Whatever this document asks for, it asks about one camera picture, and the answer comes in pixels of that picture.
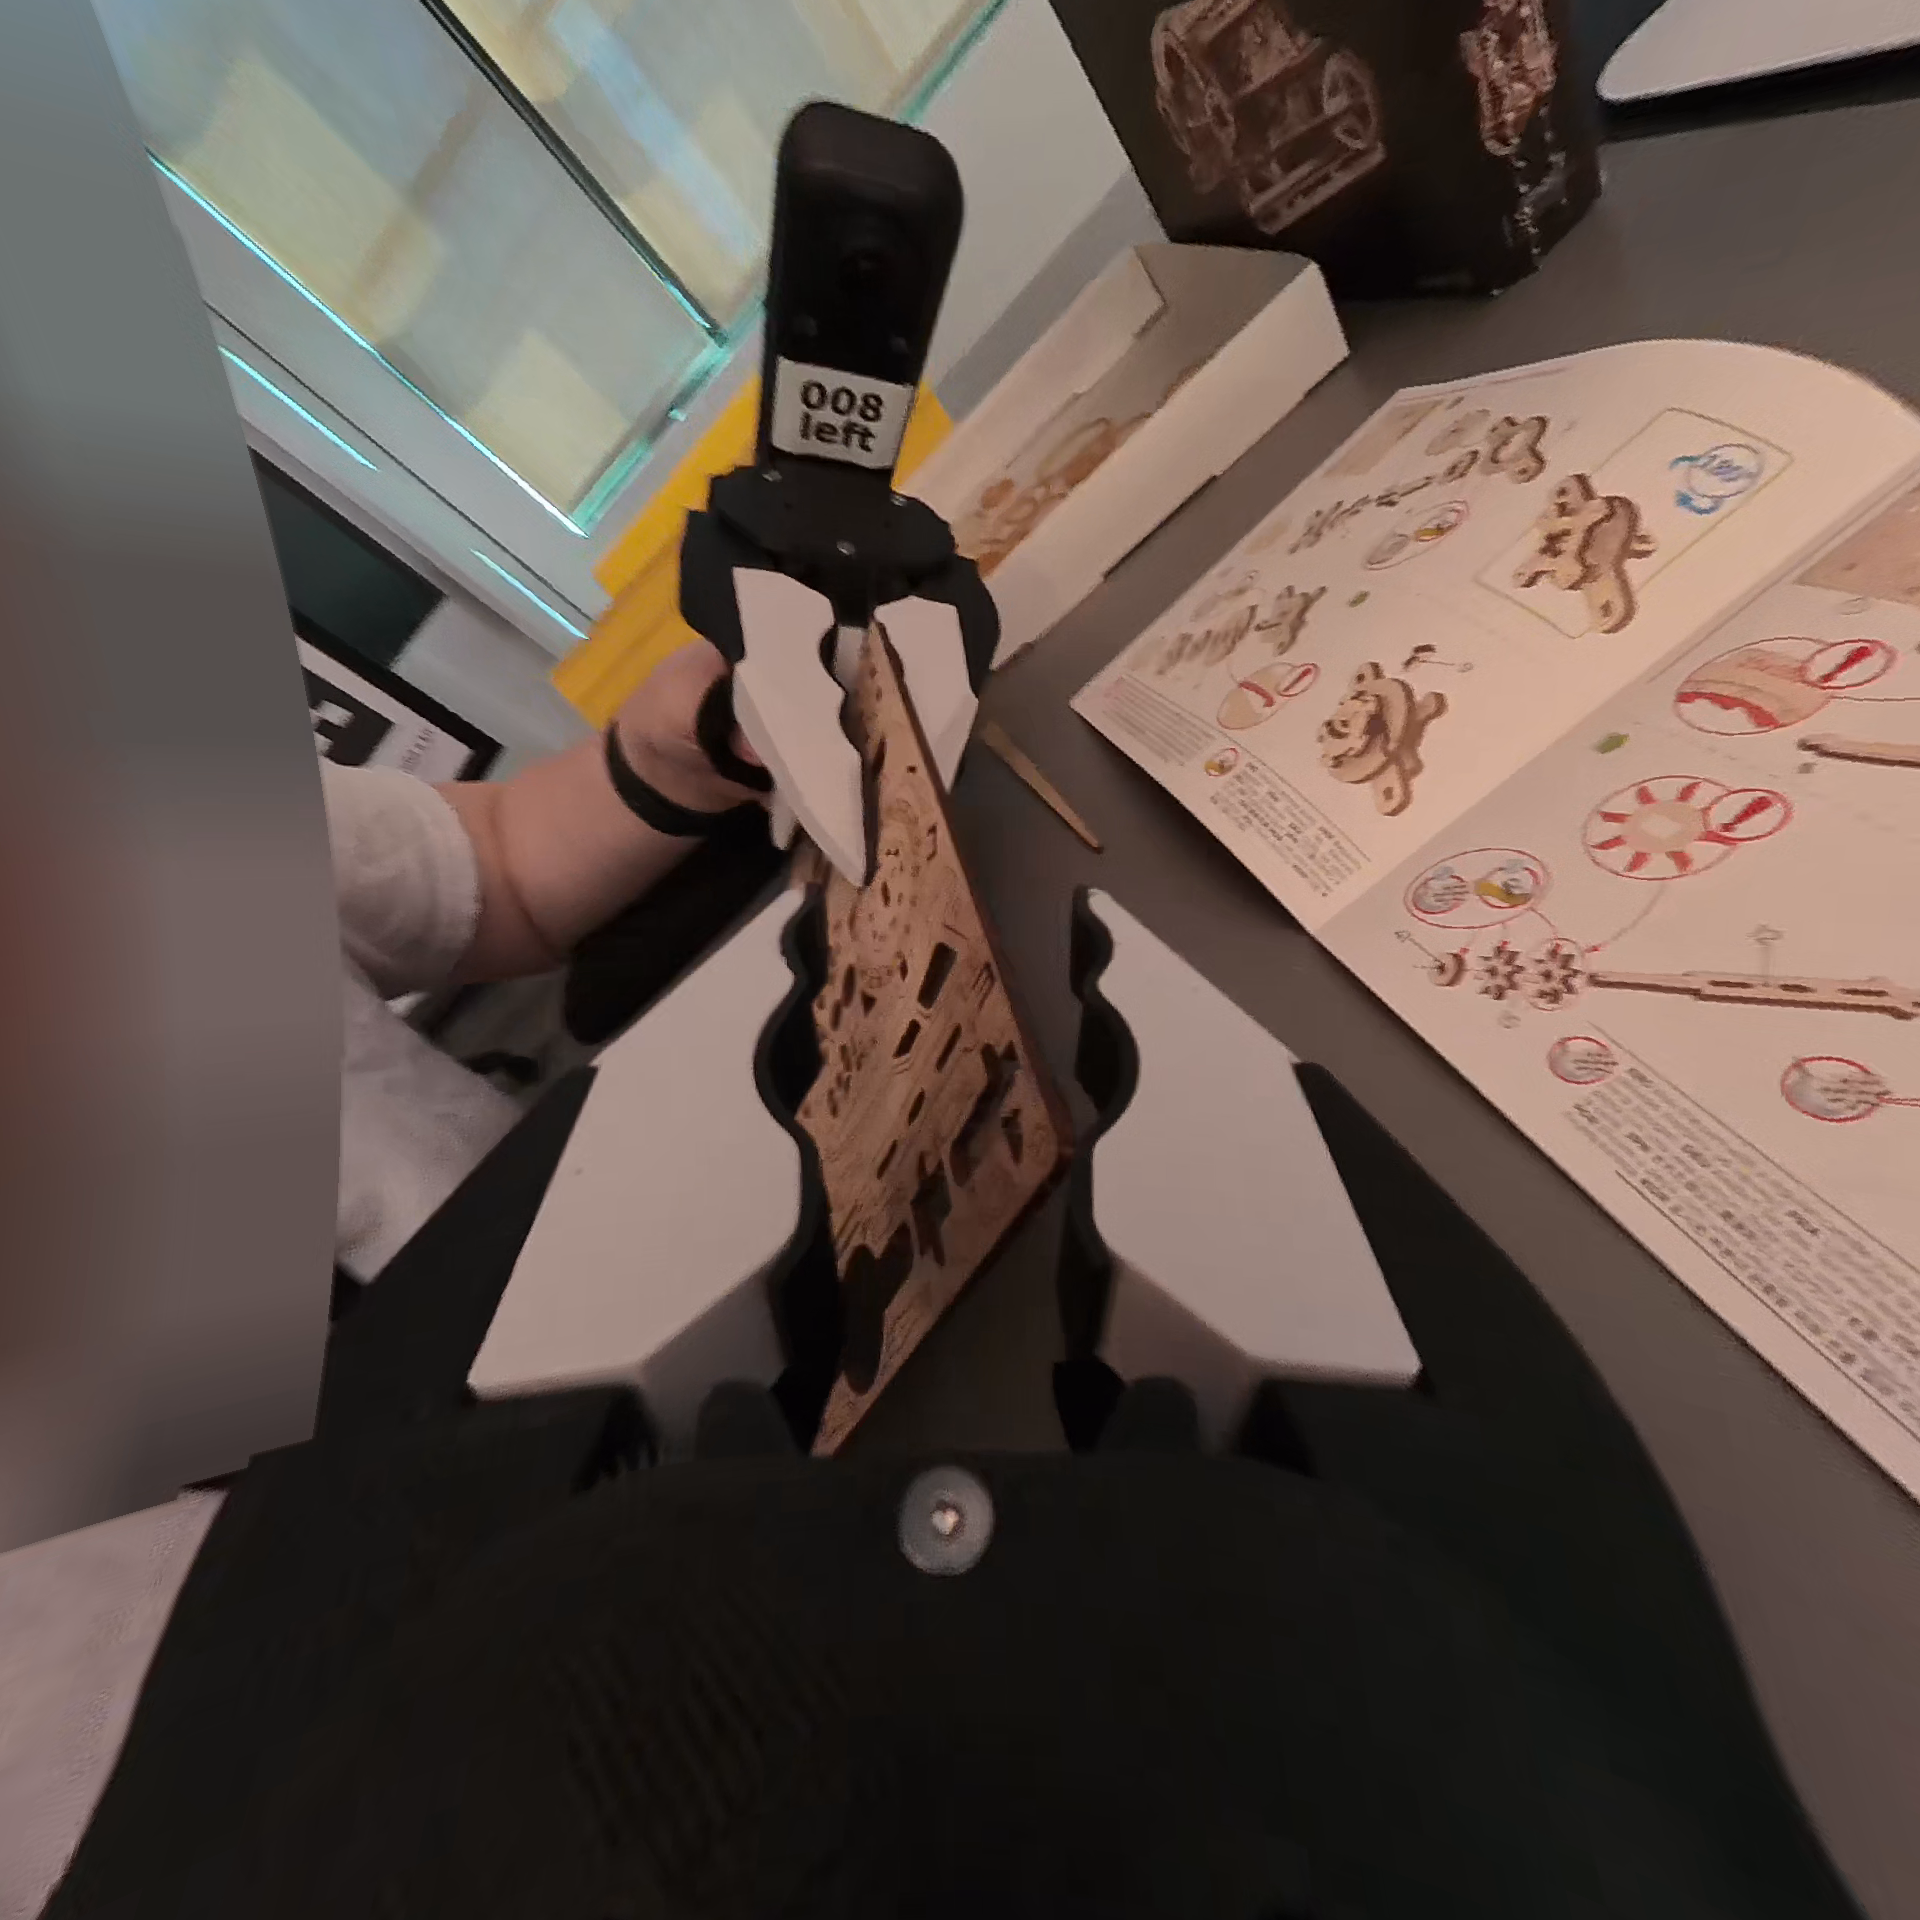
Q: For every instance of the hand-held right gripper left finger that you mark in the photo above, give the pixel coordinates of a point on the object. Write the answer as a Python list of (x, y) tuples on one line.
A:
[(630, 1200)]

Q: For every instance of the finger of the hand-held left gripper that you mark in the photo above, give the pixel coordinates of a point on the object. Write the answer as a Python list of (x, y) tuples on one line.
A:
[(944, 675), (804, 720)]

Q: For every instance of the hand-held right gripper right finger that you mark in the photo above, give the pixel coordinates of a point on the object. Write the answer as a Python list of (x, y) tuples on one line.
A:
[(1261, 1200)]

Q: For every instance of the laser-cut wooden parts sheet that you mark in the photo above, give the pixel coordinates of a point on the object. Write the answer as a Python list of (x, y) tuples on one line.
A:
[(930, 1049)]

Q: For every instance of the person's left forearm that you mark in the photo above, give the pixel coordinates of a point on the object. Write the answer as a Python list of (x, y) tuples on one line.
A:
[(540, 856)]

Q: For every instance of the dark printed model kit box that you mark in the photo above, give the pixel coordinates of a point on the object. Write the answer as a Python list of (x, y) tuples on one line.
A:
[(1350, 135)]

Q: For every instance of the person's left hand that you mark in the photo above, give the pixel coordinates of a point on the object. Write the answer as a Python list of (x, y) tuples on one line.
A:
[(673, 735)]

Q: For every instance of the small wooden stick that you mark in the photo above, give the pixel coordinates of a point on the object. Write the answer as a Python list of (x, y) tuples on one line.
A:
[(1050, 795)]

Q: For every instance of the yellow plastic bin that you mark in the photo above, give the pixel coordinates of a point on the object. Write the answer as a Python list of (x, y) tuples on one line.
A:
[(638, 629)]

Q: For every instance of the white cardboard tray box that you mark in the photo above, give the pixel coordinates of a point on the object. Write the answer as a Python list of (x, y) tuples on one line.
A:
[(1201, 435)]

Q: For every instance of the black framed sign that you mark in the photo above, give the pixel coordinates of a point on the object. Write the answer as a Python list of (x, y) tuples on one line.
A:
[(375, 720)]

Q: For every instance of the open instruction booklet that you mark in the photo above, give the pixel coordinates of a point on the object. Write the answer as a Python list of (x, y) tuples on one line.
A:
[(1575, 781)]

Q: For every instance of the white flat object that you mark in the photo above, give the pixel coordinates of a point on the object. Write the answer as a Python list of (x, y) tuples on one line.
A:
[(1769, 37)]

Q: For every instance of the glass window with white frame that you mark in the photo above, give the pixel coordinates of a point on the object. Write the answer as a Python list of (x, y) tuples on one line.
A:
[(450, 224)]

